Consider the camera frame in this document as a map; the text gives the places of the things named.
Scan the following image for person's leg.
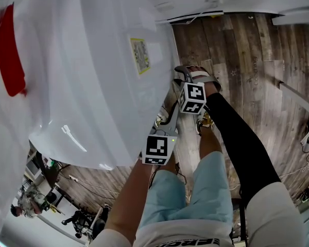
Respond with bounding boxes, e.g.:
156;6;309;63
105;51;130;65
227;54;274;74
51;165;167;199
165;152;180;176
197;127;224;164

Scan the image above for yellow-bordered label sticker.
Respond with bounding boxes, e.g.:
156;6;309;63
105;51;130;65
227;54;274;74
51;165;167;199
129;37;151;76

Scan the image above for white water dispenser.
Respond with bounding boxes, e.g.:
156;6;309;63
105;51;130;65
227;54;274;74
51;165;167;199
0;0;181;244

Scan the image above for person's right hand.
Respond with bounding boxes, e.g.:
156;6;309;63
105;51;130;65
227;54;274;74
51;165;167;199
188;65;205;74

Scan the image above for person's right sandal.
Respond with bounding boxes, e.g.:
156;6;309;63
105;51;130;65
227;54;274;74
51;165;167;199
195;111;215;136

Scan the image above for red dispenser top panel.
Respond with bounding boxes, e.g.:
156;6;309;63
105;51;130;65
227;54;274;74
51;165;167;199
0;3;28;98

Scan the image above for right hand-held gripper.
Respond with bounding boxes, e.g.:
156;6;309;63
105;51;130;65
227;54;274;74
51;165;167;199
173;65;222;116

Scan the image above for thin white floor cable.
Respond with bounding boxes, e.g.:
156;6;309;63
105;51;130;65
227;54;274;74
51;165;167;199
279;158;309;179

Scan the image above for white shirt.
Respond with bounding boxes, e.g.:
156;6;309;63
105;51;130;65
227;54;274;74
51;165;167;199
89;181;309;247

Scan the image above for white furniture panel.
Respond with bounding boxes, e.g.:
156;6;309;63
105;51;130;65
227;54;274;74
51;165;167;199
271;8;309;26

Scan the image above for person's left sandal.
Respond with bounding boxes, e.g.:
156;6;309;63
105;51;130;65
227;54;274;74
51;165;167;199
154;106;171;128

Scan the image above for person's right leg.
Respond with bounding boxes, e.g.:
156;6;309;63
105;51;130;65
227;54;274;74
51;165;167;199
197;127;224;164

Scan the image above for black office chair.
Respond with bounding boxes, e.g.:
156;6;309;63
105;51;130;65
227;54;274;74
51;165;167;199
61;209;107;239

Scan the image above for light blue shorts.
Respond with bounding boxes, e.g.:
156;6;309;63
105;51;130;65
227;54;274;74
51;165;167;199
138;150;234;233

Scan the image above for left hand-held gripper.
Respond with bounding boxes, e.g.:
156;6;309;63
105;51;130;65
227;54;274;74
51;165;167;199
141;100;181;166

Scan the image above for person's right forearm black sleeve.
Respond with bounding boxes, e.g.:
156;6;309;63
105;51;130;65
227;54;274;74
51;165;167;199
205;92;282;208

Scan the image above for person's sandal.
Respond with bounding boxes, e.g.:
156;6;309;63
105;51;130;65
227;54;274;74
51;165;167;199
154;106;171;128
195;111;215;136

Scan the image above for person's left leg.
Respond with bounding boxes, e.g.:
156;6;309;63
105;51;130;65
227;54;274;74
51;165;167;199
165;152;180;176

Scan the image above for white curved furniture edge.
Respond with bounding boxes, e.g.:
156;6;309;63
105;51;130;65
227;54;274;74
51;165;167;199
279;82;309;118

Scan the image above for person's left forearm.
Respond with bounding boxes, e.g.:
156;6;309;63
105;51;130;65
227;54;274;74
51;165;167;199
105;158;158;241

